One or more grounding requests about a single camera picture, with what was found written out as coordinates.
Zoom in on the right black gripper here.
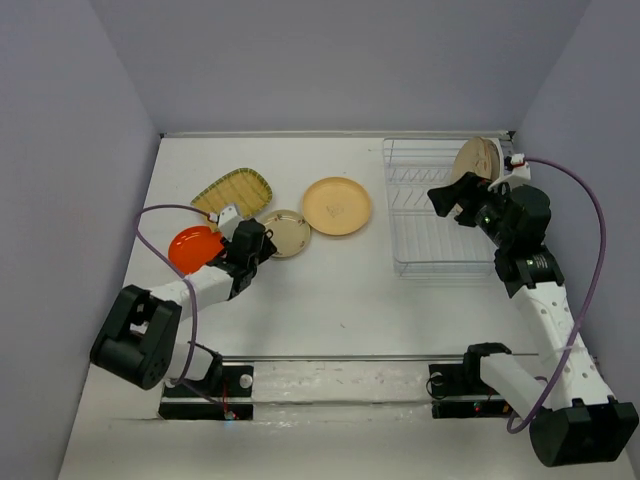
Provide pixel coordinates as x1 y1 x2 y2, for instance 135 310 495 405
427 171 515 248

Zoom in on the small cream calligraphy plate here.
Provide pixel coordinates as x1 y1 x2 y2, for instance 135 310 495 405
260 209 311 259

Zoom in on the beige bird-pattern plate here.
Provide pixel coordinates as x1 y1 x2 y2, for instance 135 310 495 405
449 137 502 184

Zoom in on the white plate green rim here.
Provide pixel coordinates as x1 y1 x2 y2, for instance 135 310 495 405
490 141 505 181

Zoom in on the peach round plate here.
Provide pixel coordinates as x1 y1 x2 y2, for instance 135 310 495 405
301 177 372 236

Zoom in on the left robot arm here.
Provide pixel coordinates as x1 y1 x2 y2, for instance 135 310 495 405
90 219 276 395

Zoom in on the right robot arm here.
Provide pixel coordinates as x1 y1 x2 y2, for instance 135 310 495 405
428 172 639 467

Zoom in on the green bamboo-pattern tray plate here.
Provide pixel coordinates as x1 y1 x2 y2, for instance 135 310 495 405
190 167 273 218

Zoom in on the orange round plate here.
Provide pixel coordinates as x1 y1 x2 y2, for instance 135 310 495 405
168 226 223 275

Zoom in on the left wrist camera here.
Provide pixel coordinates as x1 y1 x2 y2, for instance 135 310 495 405
216 203 243 241

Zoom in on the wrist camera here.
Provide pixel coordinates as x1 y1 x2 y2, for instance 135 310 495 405
489 153 531 192
216 203 243 241

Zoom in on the white wire dish rack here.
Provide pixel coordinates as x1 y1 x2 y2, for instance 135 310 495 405
382 135 512 282

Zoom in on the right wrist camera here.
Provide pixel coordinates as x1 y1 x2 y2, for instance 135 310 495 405
489 153 531 192

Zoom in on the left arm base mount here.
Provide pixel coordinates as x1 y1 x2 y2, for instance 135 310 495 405
158 363 254 421

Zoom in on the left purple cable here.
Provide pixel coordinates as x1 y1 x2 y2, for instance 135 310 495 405
135 203 231 416

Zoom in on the purple cable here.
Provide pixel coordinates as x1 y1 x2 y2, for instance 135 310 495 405
505 155 609 434
135 203 231 416

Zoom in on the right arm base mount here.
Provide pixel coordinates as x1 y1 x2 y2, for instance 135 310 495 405
425 363 513 420

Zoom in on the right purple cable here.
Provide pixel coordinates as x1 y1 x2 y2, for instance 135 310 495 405
505 155 609 434

